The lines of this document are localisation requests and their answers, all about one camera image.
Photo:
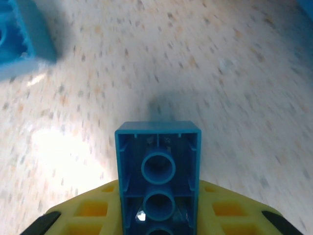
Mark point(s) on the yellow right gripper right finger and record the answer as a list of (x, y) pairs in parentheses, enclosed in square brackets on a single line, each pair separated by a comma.
[(227, 210)]

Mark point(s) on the blue lego brick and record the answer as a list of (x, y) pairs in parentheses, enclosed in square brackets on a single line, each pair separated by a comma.
[(22, 36), (159, 169)]

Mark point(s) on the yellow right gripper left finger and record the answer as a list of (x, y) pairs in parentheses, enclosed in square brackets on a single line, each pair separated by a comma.
[(95, 210)]

